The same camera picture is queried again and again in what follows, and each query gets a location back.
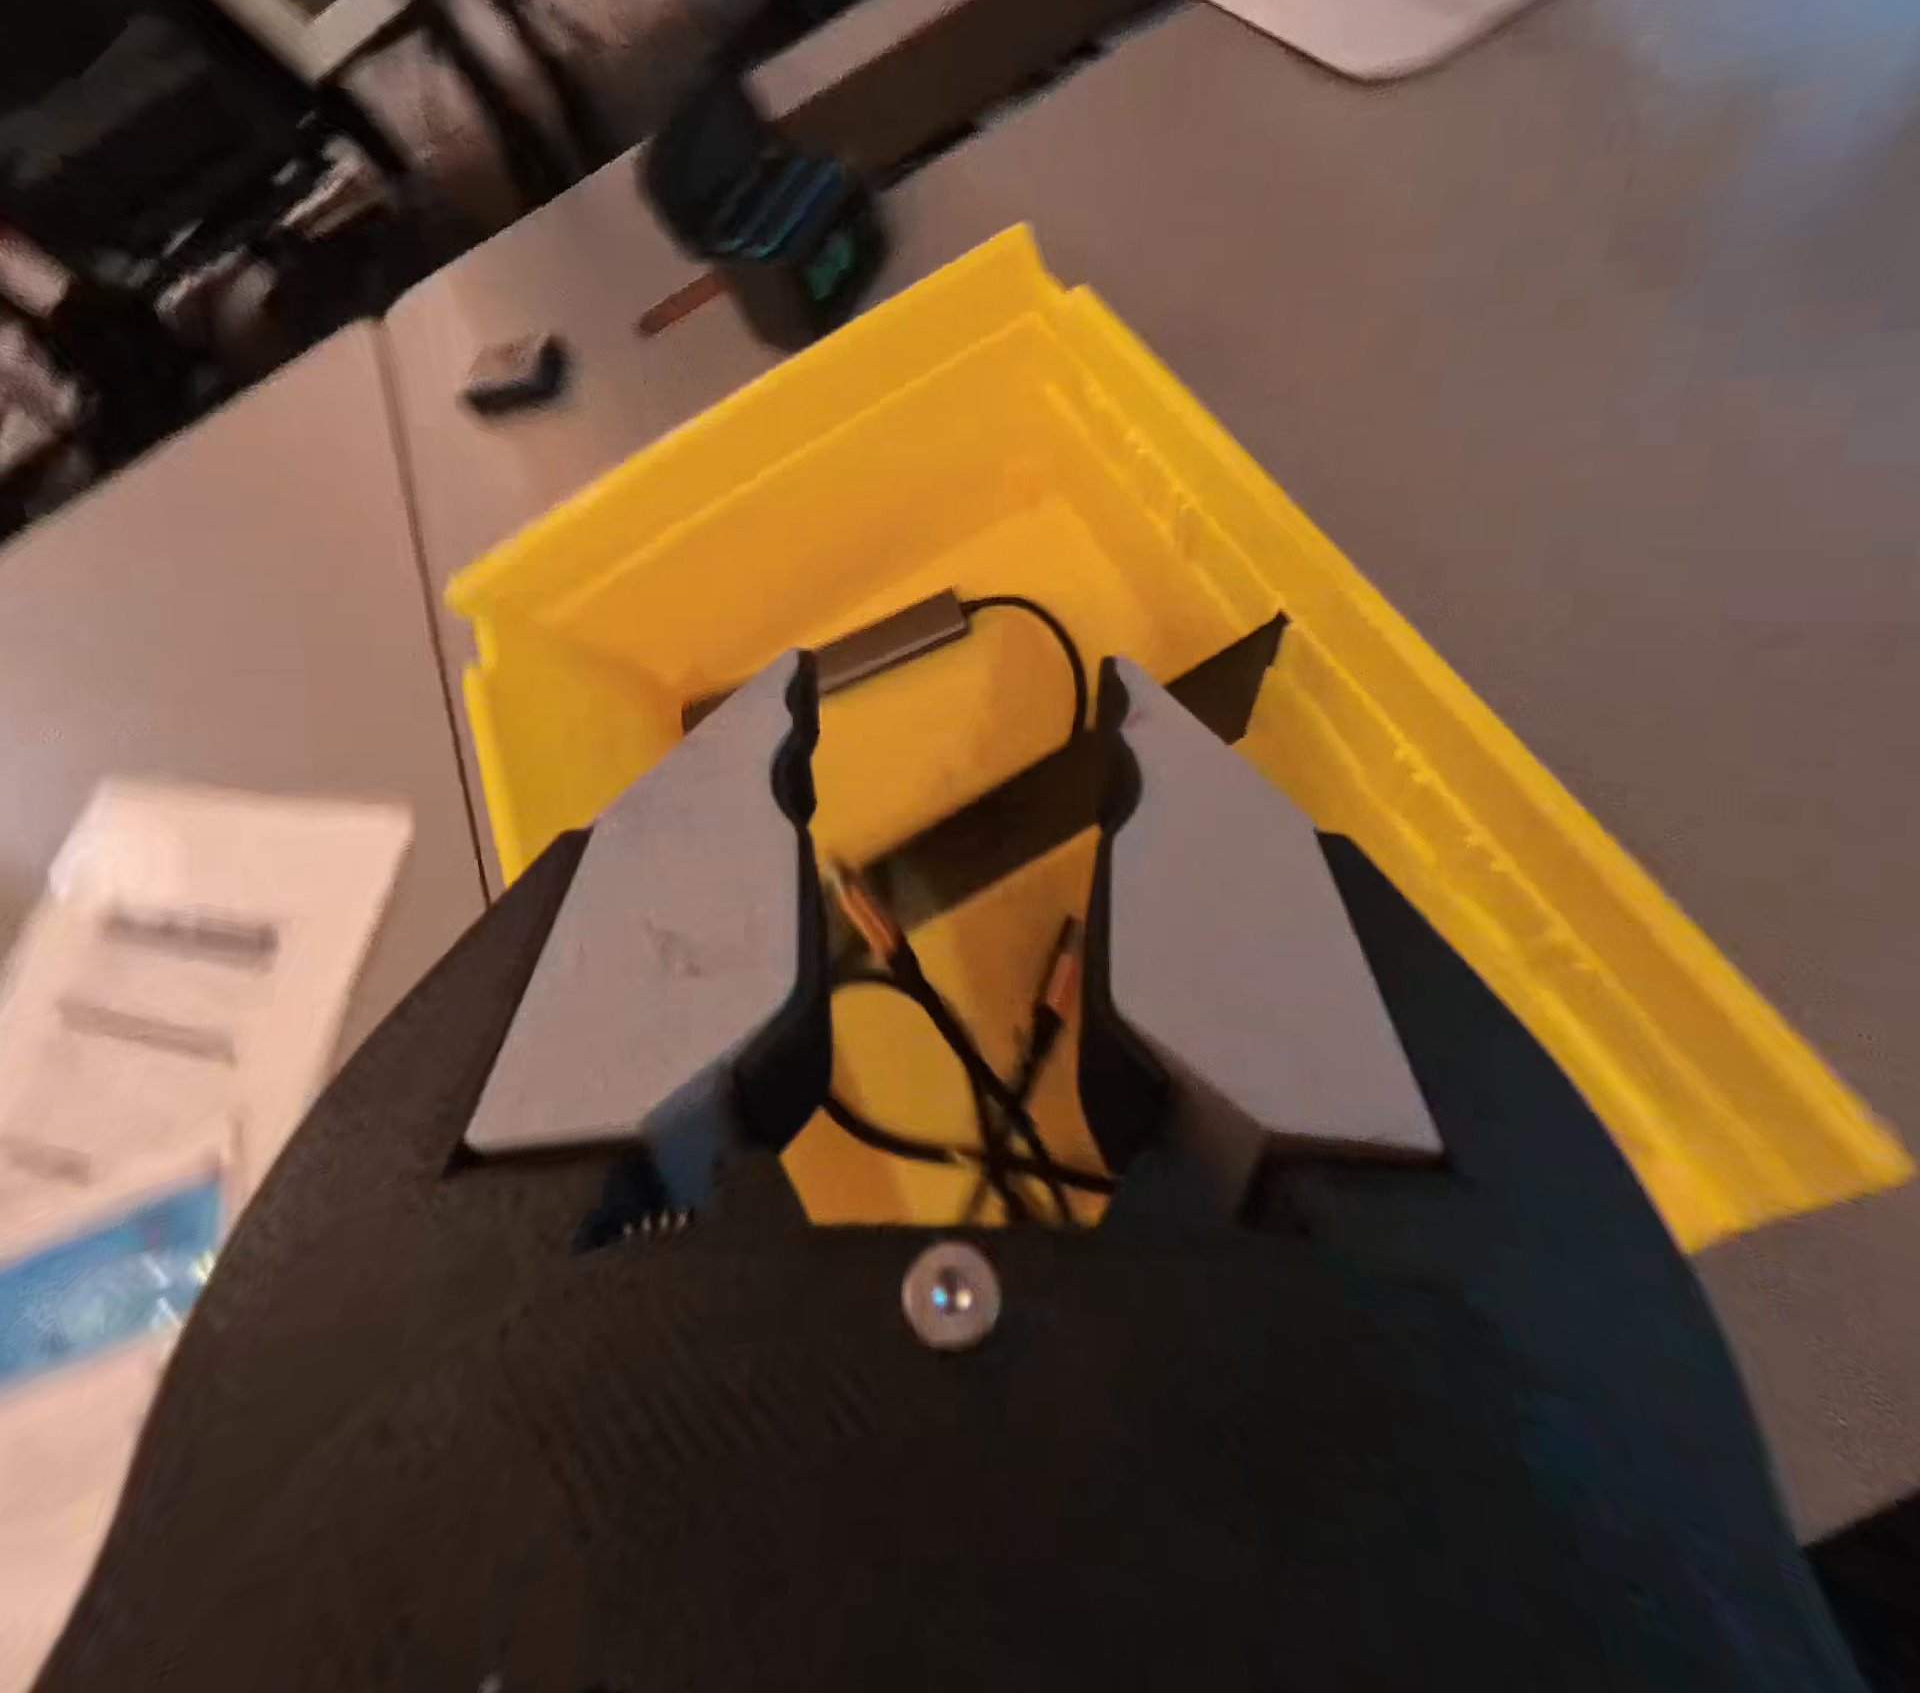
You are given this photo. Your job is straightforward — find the small black object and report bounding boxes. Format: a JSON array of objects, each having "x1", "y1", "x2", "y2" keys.
[{"x1": 462, "y1": 338, "x2": 573, "y2": 416}]

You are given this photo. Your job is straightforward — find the yellow plastic bin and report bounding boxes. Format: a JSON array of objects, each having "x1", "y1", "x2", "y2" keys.
[{"x1": 447, "y1": 219, "x2": 1920, "y2": 1264}]

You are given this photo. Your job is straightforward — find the black device with green display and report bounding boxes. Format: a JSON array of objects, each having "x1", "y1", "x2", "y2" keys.
[{"x1": 635, "y1": 63, "x2": 890, "y2": 355}]

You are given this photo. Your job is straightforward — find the grey usb hub with cable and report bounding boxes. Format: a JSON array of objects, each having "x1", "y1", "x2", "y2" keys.
[{"x1": 680, "y1": 591, "x2": 1100, "y2": 768}]

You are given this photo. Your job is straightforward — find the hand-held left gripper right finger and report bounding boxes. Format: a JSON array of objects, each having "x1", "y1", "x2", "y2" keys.
[{"x1": 1078, "y1": 653, "x2": 1449, "y2": 1224}]

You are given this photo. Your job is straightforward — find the dark office chair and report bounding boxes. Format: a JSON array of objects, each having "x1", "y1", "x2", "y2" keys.
[{"x1": 0, "y1": 0, "x2": 407, "y2": 527}]

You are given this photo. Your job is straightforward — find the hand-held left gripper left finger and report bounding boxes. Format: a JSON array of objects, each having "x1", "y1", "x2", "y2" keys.
[{"x1": 462, "y1": 647, "x2": 836, "y2": 1209}]

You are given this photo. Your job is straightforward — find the white printed paper sheet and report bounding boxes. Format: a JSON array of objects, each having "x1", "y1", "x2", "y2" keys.
[{"x1": 0, "y1": 775, "x2": 419, "y2": 1693}]

